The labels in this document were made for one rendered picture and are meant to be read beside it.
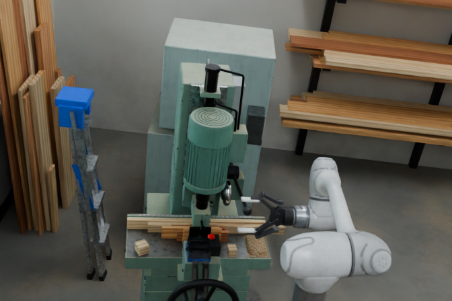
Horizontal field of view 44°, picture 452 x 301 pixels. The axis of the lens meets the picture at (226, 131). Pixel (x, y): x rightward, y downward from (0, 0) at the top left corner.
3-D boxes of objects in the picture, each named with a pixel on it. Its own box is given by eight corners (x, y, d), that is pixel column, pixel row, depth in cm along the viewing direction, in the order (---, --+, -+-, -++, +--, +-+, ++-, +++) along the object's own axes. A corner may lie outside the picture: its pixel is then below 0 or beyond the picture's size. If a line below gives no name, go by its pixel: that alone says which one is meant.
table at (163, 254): (122, 285, 220) (123, 275, 217) (126, 234, 246) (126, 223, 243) (274, 285, 229) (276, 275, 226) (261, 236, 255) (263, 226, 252)
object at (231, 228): (147, 232, 240) (148, 225, 238) (147, 229, 241) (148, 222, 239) (284, 234, 249) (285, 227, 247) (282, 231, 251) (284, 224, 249)
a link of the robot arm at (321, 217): (301, 226, 231) (303, 195, 230) (337, 227, 233) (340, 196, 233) (309, 232, 220) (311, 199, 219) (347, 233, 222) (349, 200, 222)
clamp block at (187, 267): (181, 280, 222) (183, 263, 217) (180, 256, 233) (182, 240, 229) (218, 280, 224) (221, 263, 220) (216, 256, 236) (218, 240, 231)
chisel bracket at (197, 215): (192, 230, 237) (194, 214, 232) (190, 209, 249) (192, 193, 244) (209, 230, 238) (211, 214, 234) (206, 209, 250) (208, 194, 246)
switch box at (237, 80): (227, 117, 248) (232, 85, 240) (224, 107, 256) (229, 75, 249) (241, 118, 249) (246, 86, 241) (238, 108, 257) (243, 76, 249)
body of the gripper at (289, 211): (288, 220, 229) (266, 220, 228) (291, 202, 226) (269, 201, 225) (292, 230, 222) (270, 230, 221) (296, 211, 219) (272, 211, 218)
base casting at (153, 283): (144, 291, 236) (144, 275, 231) (145, 206, 285) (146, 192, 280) (249, 291, 243) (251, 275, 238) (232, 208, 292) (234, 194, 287)
